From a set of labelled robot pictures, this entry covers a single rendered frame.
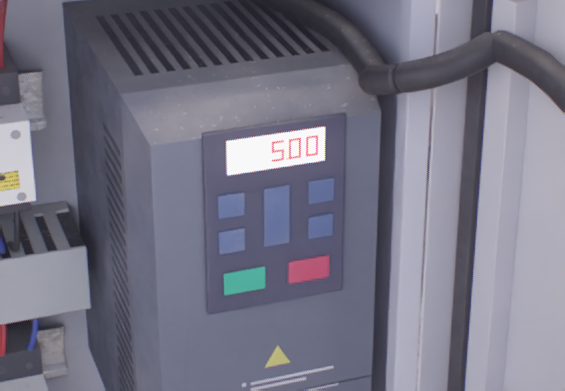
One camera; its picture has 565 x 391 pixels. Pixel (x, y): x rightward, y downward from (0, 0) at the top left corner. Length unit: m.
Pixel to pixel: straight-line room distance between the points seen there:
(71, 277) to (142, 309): 0.10
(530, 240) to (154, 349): 0.19
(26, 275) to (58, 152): 0.08
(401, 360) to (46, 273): 0.20
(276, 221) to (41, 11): 0.20
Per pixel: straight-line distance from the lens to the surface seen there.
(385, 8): 0.66
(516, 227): 0.63
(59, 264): 0.74
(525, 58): 0.56
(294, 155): 0.61
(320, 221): 0.63
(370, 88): 0.60
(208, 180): 0.61
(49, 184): 0.78
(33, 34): 0.75
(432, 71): 0.57
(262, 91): 0.62
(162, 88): 0.62
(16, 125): 0.67
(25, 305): 0.75
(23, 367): 0.77
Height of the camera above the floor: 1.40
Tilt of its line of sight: 26 degrees down
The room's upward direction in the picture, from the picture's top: straight up
